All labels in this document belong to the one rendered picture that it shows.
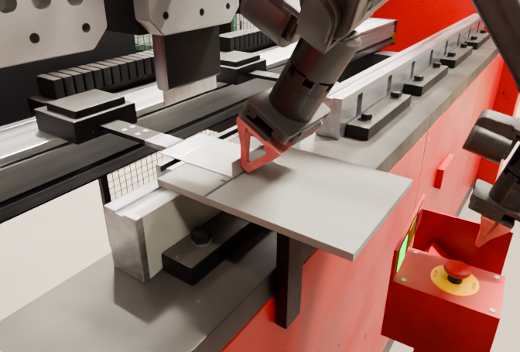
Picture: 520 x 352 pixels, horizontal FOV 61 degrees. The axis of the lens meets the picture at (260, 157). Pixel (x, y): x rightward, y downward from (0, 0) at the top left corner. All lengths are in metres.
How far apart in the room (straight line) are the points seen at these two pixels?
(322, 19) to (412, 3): 2.30
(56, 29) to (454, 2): 2.37
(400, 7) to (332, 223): 2.30
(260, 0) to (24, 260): 1.95
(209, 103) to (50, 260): 1.41
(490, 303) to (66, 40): 0.66
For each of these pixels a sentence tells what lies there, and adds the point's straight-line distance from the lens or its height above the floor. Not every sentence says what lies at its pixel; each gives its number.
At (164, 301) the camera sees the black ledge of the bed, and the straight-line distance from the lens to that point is 0.57.
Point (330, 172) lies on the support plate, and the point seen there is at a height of 1.00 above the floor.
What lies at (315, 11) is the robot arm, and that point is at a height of 1.21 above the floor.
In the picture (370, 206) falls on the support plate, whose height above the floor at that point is 1.00.
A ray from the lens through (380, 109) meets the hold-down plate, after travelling 1.12.
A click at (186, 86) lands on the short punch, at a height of 1.10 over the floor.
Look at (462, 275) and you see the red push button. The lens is 0.76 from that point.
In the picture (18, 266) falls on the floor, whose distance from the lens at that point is 2.25.
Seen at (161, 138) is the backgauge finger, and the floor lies 1.00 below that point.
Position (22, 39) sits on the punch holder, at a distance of 0.40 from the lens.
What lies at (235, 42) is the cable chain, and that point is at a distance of 1.27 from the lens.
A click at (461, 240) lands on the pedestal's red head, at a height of 0.76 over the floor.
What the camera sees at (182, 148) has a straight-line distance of 0.63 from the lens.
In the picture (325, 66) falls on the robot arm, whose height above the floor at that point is 1.15.
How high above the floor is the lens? 1.26
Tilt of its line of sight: 25 degrees down
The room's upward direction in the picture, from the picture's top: straight up
